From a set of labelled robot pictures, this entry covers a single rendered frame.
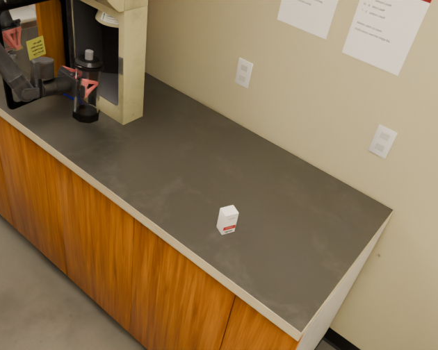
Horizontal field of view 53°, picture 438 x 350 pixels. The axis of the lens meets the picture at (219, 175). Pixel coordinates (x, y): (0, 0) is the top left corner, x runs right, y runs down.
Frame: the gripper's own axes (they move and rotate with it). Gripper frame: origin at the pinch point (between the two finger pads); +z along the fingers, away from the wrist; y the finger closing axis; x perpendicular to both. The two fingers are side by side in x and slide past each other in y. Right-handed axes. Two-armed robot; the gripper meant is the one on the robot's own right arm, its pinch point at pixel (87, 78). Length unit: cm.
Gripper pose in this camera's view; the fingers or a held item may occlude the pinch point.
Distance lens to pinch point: 173.5
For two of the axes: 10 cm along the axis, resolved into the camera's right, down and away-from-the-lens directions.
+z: 6.0, -3.4, 7.2
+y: -7.6, -5.0, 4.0
